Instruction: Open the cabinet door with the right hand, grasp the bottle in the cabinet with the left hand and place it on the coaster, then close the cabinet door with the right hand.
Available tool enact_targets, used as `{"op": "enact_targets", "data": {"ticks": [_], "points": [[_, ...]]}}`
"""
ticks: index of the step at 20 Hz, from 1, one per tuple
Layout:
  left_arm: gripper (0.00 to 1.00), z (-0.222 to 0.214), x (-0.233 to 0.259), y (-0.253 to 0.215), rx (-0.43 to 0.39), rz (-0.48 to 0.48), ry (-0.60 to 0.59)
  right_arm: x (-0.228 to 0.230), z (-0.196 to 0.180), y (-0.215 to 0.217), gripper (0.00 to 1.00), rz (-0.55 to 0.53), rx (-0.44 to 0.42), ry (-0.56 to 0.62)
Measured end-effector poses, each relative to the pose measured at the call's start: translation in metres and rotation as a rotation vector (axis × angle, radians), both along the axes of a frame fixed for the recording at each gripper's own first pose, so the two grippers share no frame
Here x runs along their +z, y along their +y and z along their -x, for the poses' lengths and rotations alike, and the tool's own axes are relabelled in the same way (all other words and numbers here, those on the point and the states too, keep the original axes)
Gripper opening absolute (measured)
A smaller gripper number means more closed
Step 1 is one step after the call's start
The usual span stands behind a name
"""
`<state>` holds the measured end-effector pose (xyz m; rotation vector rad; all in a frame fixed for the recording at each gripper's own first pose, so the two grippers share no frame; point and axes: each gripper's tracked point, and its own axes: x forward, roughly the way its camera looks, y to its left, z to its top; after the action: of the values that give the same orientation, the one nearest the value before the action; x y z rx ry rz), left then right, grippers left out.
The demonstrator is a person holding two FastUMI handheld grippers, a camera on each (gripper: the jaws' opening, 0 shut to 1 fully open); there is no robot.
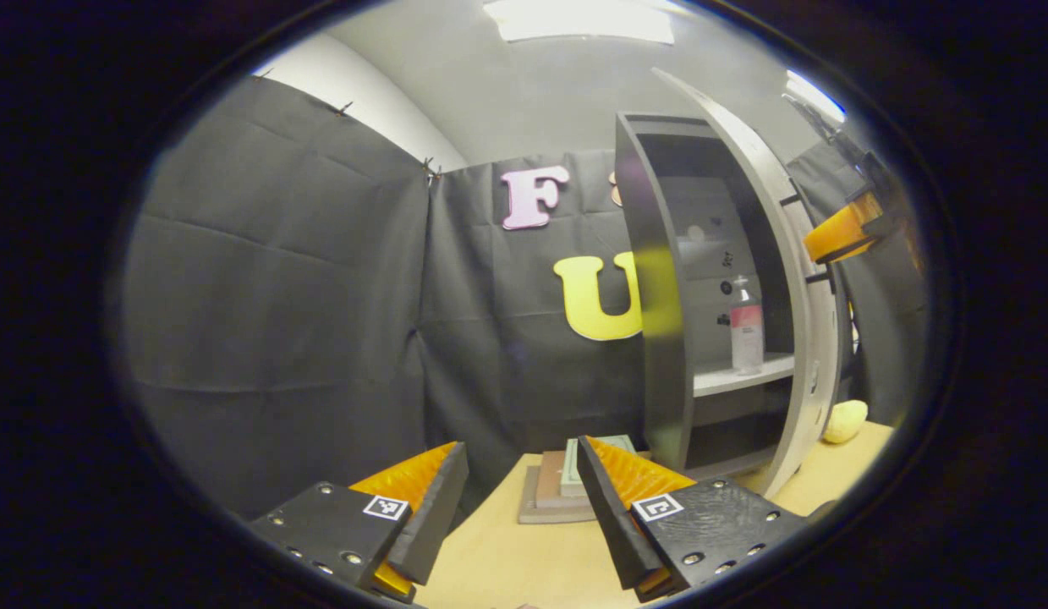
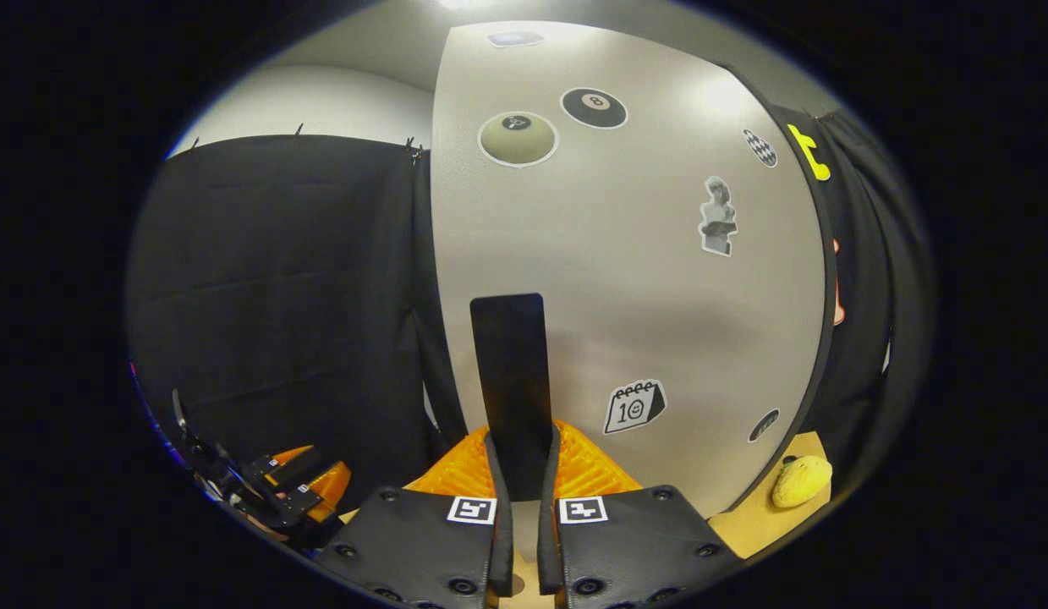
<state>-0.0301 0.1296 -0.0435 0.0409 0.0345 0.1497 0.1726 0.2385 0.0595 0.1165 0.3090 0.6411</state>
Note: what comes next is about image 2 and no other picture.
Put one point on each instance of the black backdrop cloth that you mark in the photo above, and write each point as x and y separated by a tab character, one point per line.
278	296

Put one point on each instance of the beige cabinet door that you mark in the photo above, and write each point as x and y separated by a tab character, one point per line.
659	296

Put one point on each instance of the large ceiling light panel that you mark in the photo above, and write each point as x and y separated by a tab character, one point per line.
460	3

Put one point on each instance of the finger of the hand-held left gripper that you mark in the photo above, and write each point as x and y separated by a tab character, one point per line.
329	491
291	463

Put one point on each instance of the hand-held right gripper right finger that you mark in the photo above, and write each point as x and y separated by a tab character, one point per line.
549	524

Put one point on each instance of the yellow lumpy toy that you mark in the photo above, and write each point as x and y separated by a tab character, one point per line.
801	480

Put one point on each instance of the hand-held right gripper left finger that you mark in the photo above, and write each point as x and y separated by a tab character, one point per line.
500	524

